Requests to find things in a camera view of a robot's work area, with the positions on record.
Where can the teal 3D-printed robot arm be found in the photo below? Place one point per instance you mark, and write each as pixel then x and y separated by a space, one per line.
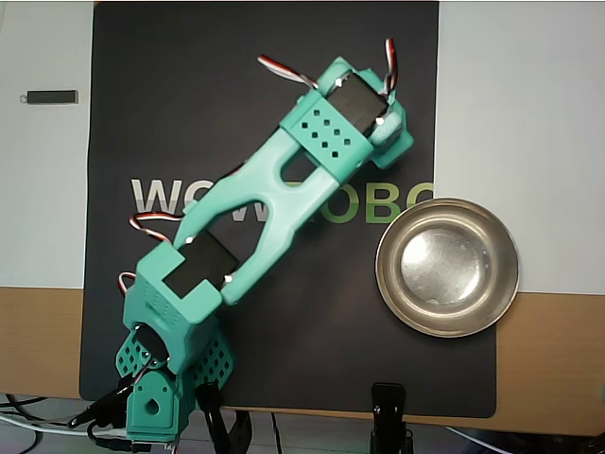
pixel 257 182

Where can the round metal bowl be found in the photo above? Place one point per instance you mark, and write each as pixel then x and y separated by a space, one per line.
pixel 446 267

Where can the white sheet under mat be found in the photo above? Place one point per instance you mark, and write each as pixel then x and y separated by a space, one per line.
pixel 520 142

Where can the black WOWROBO mat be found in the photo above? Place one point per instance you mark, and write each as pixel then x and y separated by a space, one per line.
pixel 307 354

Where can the black clamp right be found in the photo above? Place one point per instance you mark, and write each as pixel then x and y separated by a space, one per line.
pixel 388 416

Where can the black C-clamp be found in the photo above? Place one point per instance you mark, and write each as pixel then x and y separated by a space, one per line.
pixel 210 416

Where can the black USB stick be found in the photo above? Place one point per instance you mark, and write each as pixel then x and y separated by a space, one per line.
pixel 49 97

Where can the black clamp with lever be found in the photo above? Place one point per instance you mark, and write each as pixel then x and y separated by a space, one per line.
pixel 94 411

